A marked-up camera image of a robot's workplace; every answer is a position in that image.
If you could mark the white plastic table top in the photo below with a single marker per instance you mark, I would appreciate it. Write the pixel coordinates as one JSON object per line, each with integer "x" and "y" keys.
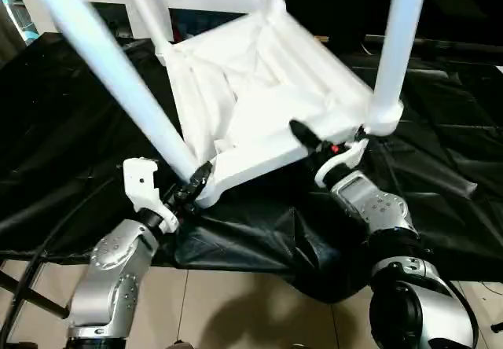
{"x": 267, "y": 90}

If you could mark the black plastic mat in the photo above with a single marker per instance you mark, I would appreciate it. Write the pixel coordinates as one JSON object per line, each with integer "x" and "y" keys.
{"x": 63, "y": 129}

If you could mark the black bar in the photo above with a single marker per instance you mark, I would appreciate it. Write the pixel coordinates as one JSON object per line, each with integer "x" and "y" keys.
{"x": 448, "y": 46}

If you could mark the grey curtain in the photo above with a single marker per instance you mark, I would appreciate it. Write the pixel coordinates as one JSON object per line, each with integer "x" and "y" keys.
{"x": 9, "y": 31}

